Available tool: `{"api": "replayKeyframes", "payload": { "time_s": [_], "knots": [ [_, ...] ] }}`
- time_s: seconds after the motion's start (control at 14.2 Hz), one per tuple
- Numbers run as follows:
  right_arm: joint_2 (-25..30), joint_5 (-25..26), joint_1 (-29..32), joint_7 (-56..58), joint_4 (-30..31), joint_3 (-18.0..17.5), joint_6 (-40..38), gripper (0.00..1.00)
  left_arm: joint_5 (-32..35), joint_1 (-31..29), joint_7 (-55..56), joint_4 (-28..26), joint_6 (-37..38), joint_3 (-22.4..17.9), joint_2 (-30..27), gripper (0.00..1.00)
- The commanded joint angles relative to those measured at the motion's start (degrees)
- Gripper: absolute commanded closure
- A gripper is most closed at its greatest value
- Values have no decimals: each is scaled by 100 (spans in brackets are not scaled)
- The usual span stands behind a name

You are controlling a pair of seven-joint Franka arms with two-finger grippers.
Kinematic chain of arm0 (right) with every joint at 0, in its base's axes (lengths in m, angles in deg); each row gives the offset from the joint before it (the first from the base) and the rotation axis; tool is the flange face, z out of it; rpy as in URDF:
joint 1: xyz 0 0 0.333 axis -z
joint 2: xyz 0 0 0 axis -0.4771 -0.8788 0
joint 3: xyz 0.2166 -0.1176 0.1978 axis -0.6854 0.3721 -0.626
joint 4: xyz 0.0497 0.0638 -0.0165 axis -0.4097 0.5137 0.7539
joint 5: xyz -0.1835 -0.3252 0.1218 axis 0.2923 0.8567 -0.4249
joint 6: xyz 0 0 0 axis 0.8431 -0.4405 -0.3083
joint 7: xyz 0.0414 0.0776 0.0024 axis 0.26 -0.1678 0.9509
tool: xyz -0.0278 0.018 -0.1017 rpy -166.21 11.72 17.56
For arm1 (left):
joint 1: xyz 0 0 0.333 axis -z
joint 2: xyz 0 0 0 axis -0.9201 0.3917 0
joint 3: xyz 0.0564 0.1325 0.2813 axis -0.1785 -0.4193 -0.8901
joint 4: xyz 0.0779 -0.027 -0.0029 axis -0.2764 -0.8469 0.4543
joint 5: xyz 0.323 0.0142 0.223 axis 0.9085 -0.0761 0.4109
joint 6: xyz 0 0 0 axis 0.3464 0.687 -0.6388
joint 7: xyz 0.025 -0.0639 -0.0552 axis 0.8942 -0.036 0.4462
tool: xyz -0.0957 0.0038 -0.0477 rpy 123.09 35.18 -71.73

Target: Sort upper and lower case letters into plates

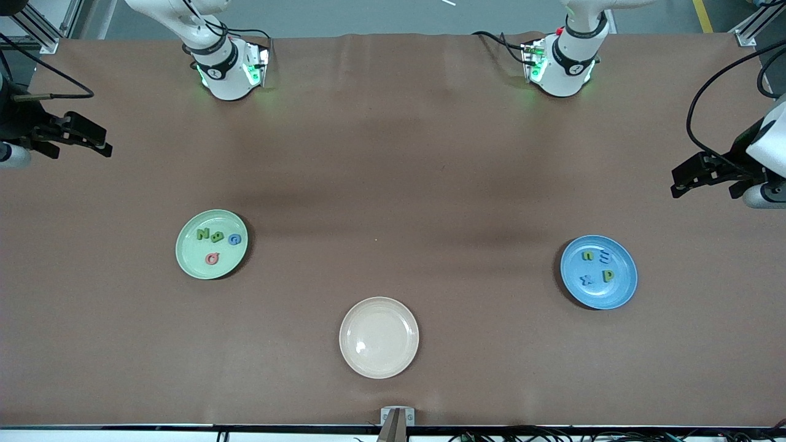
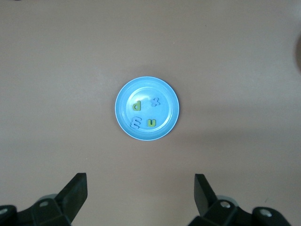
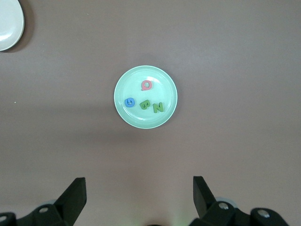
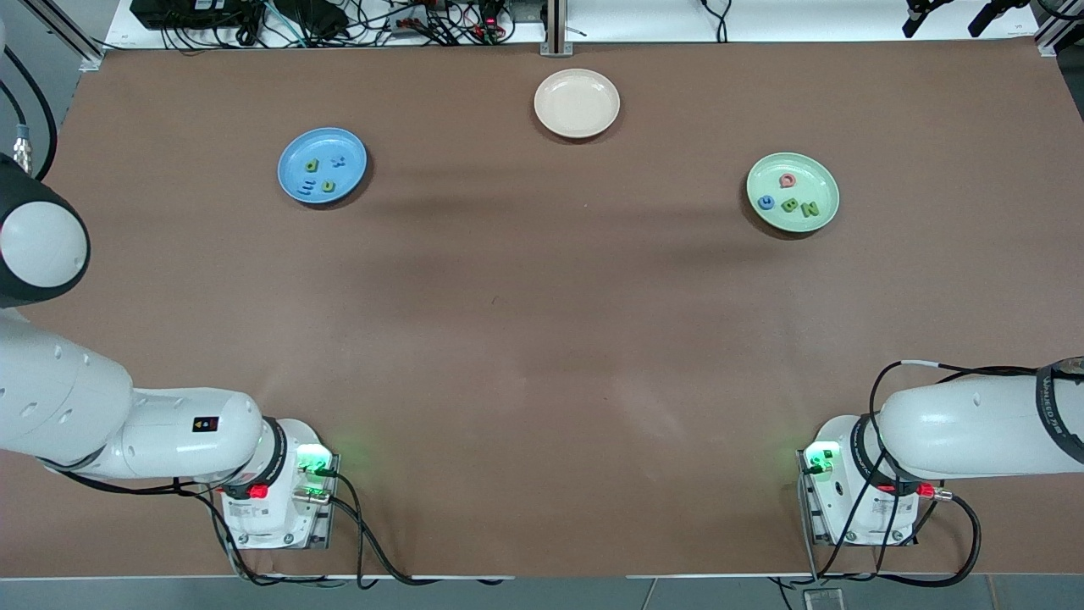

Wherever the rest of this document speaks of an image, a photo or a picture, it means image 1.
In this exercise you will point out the brown table cloth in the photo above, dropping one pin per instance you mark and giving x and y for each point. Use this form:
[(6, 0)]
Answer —
[(393, 123)]

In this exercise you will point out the green letter B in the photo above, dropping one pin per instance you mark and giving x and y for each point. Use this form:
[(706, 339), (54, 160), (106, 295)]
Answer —
[(217, 237)]

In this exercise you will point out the blue letter m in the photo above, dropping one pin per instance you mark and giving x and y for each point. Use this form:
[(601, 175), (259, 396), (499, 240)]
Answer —
[(605, 255)]

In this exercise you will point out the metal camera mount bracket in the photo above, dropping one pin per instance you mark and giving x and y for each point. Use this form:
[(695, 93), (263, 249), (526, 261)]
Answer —
[(397, 417)]

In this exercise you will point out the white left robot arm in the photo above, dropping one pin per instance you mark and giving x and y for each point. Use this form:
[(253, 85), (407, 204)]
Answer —
[(568, 73)]

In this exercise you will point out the green letter n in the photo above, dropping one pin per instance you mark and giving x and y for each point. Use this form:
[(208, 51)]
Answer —
[(588, 256), (202, 234)]

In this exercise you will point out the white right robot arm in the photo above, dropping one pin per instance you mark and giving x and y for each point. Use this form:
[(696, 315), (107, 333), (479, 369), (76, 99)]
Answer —
[(224, 80)]

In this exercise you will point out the blue plus sign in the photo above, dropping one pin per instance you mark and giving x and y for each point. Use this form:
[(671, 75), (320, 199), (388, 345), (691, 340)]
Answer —
[(587, 279)]

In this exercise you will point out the green letter p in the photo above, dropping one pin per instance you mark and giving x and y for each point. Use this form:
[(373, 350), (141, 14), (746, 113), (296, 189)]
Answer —
[(608, 275)]

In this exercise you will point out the beige plate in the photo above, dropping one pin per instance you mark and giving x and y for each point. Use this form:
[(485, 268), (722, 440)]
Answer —
[(379, 337)]

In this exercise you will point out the blue plate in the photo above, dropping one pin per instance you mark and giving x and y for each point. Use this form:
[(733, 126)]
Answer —
[(599, 294)]

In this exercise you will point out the light green plate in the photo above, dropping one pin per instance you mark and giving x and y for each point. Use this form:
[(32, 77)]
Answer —
[(196, 264)]

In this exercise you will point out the metal base connector plate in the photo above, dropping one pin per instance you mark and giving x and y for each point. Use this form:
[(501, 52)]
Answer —
[(261, 61)]

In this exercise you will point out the red letter Q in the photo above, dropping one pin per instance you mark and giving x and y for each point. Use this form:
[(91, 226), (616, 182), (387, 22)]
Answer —
[(212, 258)]

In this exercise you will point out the blue letter G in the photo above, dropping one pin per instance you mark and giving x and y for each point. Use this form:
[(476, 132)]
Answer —
[(234, 239)]

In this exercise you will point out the aluminium frame profile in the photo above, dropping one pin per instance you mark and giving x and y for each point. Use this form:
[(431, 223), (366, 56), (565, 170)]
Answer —
[(49, 44), (746, 38)]

